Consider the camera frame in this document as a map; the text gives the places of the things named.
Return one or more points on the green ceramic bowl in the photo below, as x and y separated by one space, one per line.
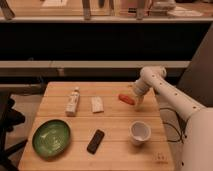
51 138

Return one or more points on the white tube bottle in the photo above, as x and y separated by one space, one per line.
72 105

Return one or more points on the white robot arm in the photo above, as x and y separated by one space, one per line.
197 152

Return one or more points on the red pepper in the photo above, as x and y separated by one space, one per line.
126 99

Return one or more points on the white folded packet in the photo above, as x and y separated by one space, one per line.
97 104

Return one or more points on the black phone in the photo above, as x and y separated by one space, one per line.
95 141

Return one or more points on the white paper cup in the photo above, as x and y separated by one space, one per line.
140 132

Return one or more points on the black office chair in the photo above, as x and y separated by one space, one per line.
9 117

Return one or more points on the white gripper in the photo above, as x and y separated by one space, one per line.
140 88

